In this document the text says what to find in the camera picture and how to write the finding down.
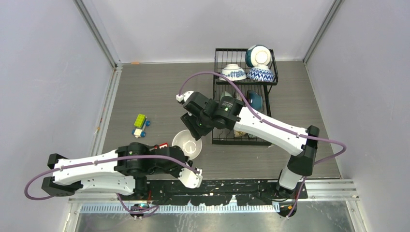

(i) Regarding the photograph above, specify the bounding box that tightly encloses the beige bowl with flower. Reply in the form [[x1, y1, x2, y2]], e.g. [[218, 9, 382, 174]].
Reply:
[[234, 130, 247, 138]]

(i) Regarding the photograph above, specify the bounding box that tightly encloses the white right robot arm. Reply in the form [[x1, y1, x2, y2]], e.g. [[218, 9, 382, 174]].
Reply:
[[176, 91, 319, 199]]

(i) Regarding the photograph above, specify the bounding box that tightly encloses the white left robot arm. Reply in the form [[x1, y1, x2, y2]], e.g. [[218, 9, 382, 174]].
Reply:
[[42, 142, 203, 200]]

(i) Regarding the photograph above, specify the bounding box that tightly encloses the red white toy block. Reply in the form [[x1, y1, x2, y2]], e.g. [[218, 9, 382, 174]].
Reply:
[[154, 143, 169, 149]]

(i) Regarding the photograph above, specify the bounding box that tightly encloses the light green bowl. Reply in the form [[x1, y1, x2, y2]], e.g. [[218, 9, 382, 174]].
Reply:
[[220, 91, 232, 101]]

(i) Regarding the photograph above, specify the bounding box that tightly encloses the white blue floral bowl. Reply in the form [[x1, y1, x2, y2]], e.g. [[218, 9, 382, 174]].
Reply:
[[220, 64, 247, 81]]

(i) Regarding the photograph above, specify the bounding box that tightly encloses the toy truck with green block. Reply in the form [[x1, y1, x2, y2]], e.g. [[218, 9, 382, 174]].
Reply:
[[132, 114, 151, 138]]

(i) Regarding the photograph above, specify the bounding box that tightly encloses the dark blue glazed bowl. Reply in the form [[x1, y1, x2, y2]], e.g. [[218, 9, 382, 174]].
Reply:
[[246, 90, 264, 112]]

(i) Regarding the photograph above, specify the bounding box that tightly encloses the blue white zigzag bowl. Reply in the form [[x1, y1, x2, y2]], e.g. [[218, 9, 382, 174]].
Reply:
[[247, 64, 274, 83]]

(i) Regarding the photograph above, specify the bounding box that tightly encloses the teal bowl white base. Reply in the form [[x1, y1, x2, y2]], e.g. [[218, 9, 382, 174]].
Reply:
[[245, 44, 272, 68]]

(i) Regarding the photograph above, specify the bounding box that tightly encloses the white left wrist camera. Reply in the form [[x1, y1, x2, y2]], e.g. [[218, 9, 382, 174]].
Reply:
[[178, 168, 203, 189]]

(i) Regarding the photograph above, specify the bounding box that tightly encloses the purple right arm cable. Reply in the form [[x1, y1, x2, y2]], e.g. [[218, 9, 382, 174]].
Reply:
[[178, 71, 347, 218]]

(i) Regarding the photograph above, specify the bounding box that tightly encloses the black wire dish rack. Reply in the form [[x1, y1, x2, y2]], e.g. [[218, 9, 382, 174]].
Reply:
[[211, 48, 278, 146]]

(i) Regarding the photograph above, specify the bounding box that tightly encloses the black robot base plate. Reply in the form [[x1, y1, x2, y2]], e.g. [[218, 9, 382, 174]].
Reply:
[[117, 179, 308, 207]]

